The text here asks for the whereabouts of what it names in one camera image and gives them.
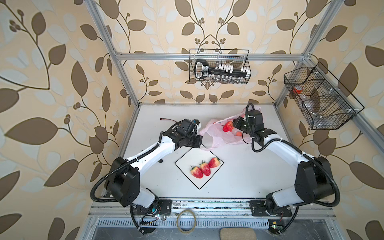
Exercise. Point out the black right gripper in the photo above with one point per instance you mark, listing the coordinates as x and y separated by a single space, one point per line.
237 124

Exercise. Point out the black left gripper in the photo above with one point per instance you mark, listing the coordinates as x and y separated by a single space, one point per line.
199 141

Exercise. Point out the small fake apple brown stem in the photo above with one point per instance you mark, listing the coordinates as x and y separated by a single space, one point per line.
228 127

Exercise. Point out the pink plastic bag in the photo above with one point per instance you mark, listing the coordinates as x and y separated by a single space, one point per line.
214 129

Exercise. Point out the red fake strawberry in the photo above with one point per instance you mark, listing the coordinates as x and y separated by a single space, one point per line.
206 170
214 163

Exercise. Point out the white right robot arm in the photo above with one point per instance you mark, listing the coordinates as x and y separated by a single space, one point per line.
314 181

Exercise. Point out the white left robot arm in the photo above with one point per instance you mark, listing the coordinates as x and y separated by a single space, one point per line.
122 183

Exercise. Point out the tape roll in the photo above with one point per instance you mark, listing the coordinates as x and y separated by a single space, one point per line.
186 221

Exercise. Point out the brown pad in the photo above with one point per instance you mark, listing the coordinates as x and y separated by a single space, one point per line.
237 234

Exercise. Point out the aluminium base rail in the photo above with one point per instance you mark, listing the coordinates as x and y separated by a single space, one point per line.
216 208

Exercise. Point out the black wire side basket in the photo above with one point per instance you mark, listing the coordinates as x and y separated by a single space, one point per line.
324 100

